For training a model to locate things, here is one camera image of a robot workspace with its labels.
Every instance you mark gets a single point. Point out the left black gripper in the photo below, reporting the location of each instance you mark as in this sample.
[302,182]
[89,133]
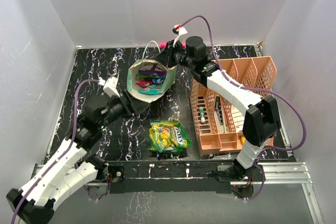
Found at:
[132,106]

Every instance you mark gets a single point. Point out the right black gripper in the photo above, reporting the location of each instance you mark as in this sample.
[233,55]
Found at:
[166,59]

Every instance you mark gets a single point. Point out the green white paper bag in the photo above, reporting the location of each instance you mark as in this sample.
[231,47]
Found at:
[148,80]

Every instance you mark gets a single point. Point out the green fox's candy bag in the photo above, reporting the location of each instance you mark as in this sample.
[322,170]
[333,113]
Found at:
[165,141]
[176,127]

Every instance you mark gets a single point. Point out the orange plastic desk organizer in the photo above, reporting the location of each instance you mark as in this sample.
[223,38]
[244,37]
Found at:
[223,120]

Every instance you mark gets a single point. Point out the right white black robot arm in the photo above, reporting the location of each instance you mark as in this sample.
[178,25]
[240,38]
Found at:
[261,115]

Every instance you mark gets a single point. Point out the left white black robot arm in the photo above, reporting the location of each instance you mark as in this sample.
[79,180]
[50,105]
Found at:
[38,199]

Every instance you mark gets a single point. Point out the purple snack box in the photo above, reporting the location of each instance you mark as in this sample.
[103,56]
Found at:
[152,70]

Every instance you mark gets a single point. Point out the teal snack packet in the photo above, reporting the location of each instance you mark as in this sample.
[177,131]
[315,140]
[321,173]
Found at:
[150,91]

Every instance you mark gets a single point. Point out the blue snack packet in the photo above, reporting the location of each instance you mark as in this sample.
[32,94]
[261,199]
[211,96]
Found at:
[158,80]

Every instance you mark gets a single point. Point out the red snack packet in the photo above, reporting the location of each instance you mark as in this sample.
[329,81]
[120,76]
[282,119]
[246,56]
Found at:
[144,83]

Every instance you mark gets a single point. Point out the green white glue stick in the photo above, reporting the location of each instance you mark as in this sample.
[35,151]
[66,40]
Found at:
[202,115]

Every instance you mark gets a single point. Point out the yellow block in organizer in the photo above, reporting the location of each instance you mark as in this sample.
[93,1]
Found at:
[242,139]

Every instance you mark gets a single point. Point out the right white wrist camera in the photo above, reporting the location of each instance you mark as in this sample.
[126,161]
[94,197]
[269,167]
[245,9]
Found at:
[180,33]

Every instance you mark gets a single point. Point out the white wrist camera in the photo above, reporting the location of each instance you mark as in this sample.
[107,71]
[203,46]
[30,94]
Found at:
[110,86]
[180,33]

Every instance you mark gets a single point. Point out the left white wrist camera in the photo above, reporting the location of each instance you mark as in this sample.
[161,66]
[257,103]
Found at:
[110,86]

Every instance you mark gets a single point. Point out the black mounting base plate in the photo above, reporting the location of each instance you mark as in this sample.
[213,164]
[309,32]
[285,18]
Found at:
[173,176]

